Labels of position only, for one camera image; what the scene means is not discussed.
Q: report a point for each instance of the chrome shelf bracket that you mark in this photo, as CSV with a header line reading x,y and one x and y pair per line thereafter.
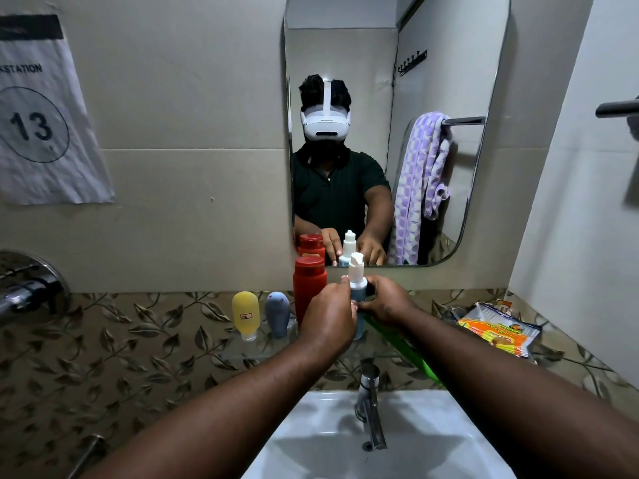
x,y
457,312

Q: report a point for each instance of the person's right hand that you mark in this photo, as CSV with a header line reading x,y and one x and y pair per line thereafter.
x,y
392,301

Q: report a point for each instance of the person's left hand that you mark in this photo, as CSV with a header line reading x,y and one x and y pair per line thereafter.
x,y
327,321

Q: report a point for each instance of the white paper sign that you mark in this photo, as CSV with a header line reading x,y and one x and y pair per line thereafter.
x,y
45,119

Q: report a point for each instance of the blue white spray bottle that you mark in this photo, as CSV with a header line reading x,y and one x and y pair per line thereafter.
x,y
356,269

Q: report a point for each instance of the rounded wall mirror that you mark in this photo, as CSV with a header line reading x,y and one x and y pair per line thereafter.
x,y
449,54

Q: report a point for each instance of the white wash basin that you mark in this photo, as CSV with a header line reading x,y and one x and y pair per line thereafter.
x,y
424,434

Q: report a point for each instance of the orange yellow sachet packets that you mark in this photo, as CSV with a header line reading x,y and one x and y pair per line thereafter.
x,y
499,329

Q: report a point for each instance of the small blue-grey bottle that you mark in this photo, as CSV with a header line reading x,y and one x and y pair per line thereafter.
x,y
277,314

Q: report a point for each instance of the person's left forearm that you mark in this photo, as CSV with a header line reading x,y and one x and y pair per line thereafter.
x,y
224,424

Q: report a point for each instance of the chrome wall spout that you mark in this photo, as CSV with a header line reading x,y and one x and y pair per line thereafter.
x,y
85,456

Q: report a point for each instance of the chrome basin tap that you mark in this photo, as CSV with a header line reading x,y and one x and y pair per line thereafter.
x,y
370,404

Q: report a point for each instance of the glass wall shelf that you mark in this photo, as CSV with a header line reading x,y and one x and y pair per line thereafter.
x,y
259,351

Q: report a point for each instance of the chrome towel bar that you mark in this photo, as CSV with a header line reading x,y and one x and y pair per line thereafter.
x,y
616,109

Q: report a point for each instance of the person's right forearm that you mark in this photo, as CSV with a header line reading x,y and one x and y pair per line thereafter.
x,y
524,409

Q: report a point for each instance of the green pump bottle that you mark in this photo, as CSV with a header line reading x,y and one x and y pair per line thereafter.
x,y
404,350

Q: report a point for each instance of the red bottle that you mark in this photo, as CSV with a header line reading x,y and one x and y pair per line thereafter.
x,y
308,289

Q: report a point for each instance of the small yellow bottle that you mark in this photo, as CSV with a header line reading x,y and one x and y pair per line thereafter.
x,y
245,314

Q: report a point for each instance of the chrome shower mixer valve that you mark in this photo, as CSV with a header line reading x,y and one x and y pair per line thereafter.
x,y
27,289

